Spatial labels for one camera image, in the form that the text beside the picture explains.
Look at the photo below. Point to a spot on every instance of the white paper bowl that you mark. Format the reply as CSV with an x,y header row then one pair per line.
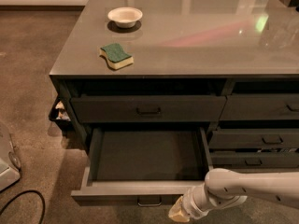
x,y
125,17

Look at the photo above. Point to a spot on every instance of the dark drawer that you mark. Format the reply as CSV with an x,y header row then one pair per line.
x,y
144,168
169,108
254,138
264,160
261,107

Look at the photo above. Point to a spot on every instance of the green yellow sponge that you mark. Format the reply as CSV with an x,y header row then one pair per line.
x,y
115,56

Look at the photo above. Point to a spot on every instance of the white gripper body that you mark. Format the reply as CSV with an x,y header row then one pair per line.
x,y
189,203

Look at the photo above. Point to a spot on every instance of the black bin with clutter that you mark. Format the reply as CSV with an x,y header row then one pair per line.
x,y
59,116

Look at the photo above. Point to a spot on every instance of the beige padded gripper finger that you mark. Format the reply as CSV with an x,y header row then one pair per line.
x,y
176,212

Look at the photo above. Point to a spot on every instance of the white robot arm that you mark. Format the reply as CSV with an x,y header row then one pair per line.
x,y
224,188

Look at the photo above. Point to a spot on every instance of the grey white machine base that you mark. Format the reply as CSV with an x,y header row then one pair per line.
x,y
9,162

